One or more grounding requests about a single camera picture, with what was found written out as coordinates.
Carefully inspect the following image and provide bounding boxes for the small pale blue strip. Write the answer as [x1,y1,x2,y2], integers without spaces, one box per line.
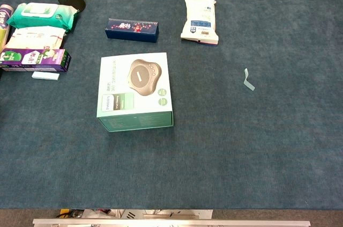
[244,68,256,91]

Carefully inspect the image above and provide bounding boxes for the green Philips speaker paper box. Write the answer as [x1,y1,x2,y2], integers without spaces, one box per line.
[96,52,174,133]

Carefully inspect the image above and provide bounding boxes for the dark blue long box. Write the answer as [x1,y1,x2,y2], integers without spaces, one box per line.
[105,18,160,43]

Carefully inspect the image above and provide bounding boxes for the purple toothpaste box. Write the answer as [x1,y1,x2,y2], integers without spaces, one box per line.
[0,48,72,73]

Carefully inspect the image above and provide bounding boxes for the white blue plastic pouch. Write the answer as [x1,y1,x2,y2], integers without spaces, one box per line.
[180,0,220,47]

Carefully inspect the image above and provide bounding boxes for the light blue sticky note pad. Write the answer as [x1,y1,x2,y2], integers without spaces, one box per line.
[31,71,60,80]

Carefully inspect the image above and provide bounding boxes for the pink wet wipes pack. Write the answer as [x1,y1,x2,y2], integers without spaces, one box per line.
[4,25,66,50]

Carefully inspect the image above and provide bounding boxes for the green wet wipes pack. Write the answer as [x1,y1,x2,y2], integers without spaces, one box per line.
[6,2,80,32]

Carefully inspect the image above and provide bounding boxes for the yellow green package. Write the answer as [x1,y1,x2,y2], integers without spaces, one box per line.
[0,27,11,53]

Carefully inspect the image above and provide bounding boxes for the white purple round canister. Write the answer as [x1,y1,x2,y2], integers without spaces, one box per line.
[0,4,14,30]

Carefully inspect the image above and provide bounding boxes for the aluminium profile rail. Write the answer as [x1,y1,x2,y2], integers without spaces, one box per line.
[32,218,311,227]

